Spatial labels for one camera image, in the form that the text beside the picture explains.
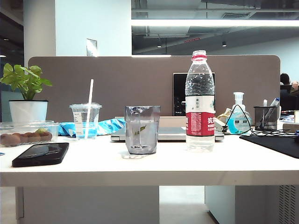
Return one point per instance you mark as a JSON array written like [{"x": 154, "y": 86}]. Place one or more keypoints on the white under-desk cabinet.
[{"x": 219, "y": 203}]

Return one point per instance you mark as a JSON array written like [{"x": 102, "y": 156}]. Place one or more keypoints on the brown kiwi fruit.
[
  {"x": 25, "y": 137},
  {"x": 10, "y": 139},
  {"x": 36, "y": 137},
  {"x": 46, "y": 136}
]

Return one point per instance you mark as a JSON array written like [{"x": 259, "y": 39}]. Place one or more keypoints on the red label mineral water bottle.
[{"x": 200, "y": 123}]

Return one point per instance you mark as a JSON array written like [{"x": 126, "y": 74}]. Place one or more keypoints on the blue capped marker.
[{"x": 275, "y": 100}]

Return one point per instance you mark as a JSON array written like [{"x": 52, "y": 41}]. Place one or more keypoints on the black smartphone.
[{"x": 40, "y": 154}]

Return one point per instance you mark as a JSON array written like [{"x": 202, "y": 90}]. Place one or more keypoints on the blue hand sanitizer pump bottle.
[{"x": 238, "y": 121}]

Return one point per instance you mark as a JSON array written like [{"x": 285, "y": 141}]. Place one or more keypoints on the brown desk partition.
[{"x": 116, "y": 81}]

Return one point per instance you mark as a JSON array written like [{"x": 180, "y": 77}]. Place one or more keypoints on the white plant pot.
[{"x": 28, "y": 110}]

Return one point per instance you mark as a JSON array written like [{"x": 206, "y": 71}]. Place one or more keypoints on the transparent grey faceted mug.
[{"x": 142, "y": 140}]

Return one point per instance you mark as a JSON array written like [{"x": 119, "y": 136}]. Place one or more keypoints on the green tea leaf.
[{"x": 141, "y": 129}]

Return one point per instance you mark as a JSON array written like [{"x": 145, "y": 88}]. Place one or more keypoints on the blue patterned snack bag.
[{"x": 109, "y": 124}]

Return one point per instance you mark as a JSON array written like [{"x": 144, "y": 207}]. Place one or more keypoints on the black office chair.
[{"x": 286, "y": 98}]

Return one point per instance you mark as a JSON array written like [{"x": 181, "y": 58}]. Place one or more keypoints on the grey wall sign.
[{"x": 91, "y": 46}]

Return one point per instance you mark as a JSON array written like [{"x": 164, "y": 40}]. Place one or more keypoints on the grey under-desk panel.
[{"x": 88, "y": 205}]

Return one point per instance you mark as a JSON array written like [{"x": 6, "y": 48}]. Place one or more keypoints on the white drinking straw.
[{"x": 90, "y": 93}]

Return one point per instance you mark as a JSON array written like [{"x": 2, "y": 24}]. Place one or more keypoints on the green leafy plant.
[{"x": 25, "y": 81}]

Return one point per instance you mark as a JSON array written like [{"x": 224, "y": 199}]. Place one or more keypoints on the crumpled yellow wrapper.
[{"x": 224, "y": 114}]

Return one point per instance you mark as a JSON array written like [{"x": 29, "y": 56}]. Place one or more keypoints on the silver laptop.
[{"x": 172, "y": 135}]

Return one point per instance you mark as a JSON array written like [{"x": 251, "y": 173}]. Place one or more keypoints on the white stapler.
[{"x": 220, "y": 124}]

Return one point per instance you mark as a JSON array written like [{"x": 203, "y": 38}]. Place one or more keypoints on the clear plastic fruit container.
[{"x": 28, "y": 127}]

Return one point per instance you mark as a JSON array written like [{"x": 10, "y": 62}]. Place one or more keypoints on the beige cardboard box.
[{"x": 289, "y": 126}]

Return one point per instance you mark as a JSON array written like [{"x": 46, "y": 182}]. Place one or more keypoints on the green fruit piece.
[{"x": 40, "y": 130}]

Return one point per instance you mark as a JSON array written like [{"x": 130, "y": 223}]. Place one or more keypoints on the black mesh pen holder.
[{"x": 266, "y": 119}]

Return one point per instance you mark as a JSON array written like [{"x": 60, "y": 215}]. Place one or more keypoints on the beige flat box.
[{"x": 175, "y": 120}]

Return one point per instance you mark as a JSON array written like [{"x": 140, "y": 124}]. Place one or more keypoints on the clear plastic lidded cup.
[{"x": 80, "y": 116}]

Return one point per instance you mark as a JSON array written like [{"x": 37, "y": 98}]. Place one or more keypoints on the white pen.
[{"x": 265, "y": 102}]

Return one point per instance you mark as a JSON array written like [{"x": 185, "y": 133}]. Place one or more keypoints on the black desk mat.
[{"x": 275, "y": 143}]

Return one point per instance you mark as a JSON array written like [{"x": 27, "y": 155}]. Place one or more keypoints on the dark haired person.
[{"x": 285, "y": 79}]

